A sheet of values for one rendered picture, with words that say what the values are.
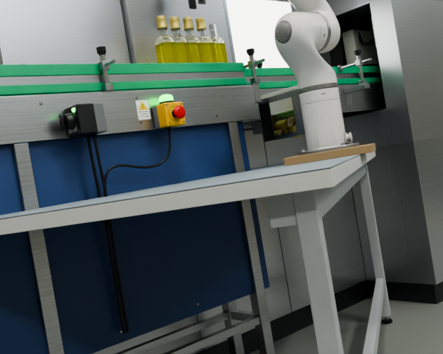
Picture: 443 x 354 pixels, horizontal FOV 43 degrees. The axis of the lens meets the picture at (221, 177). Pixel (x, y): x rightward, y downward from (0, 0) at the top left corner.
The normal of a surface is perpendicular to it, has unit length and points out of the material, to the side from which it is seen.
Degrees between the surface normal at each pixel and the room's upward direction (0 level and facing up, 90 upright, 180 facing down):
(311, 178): 90
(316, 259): 90
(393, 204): 90
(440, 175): 90
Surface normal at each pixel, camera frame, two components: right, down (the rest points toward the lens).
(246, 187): -0.30, 0.07
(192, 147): 0.63, -0.09
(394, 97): -0.76, 0.14
